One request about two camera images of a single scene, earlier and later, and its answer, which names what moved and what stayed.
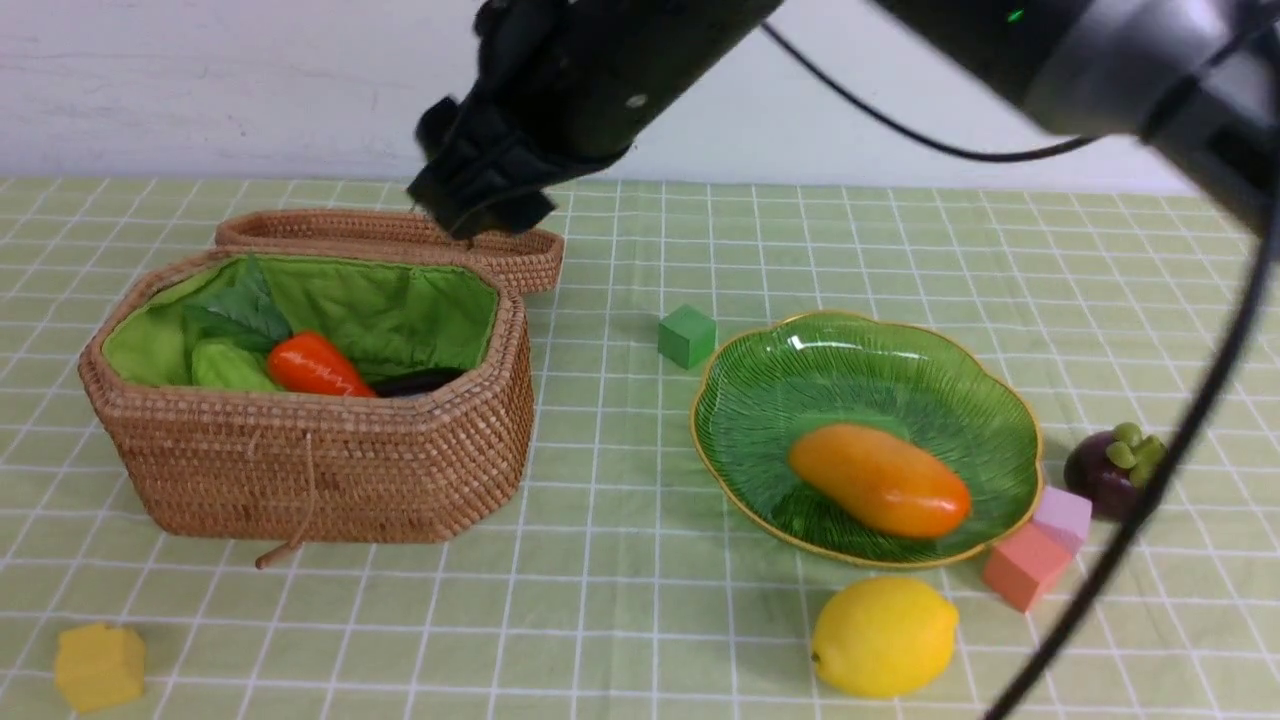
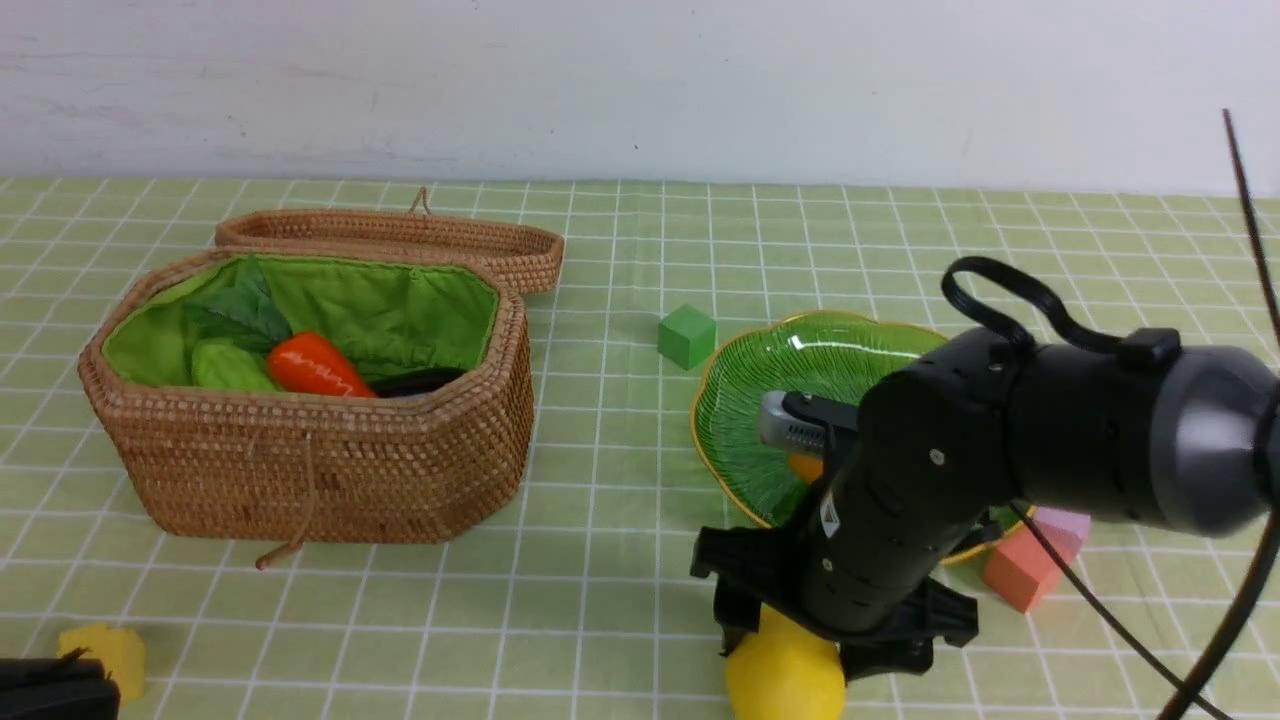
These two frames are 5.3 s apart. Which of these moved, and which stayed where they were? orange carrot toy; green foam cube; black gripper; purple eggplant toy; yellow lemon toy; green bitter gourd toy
Moved: yellow lemon toy; black gripper
Stayed: green foam cube; purple eggplant toy; orange carrot toy; green bitter gourd toy
